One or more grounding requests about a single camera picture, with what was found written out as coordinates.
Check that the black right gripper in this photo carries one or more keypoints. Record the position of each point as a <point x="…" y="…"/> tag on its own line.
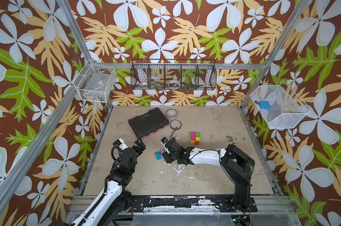
<point x="170" y="150"/>

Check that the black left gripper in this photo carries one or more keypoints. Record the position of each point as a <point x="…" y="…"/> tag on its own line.
<point x="141" y="145"/>

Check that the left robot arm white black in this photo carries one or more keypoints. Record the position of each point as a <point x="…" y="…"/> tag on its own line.
<point x="114" y="184"/>

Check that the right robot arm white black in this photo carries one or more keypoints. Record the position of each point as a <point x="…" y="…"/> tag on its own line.
<point x="237" y="165"/>

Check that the teal wood block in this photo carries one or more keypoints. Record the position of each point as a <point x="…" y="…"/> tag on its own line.
<point x="158" y="155"/>

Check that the black plastic tool case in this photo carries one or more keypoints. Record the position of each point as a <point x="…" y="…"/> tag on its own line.
<point x="148" y="123"/>

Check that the white tape roll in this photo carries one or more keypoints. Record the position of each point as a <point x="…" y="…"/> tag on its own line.
<point x="173" y="83"/>

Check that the blue object in basket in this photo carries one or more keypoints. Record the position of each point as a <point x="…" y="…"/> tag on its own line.
<point x="264" y="105"/>

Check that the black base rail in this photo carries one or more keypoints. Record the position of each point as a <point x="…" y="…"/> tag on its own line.
<point x="224" y="203"/>

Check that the black wire basket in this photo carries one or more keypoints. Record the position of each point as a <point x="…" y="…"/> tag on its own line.
<point x="193" y="74"/>

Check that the white wire basket left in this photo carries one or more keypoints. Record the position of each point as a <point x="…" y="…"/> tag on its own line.
<point x="94" y="82"/>

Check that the white wire basket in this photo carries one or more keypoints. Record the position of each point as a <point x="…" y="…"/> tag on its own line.
<point x="287" y="108"/>
<point x="94" y="82"/>

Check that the white wire basket right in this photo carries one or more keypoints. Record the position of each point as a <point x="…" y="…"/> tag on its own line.
<point x="287" y="108"/>

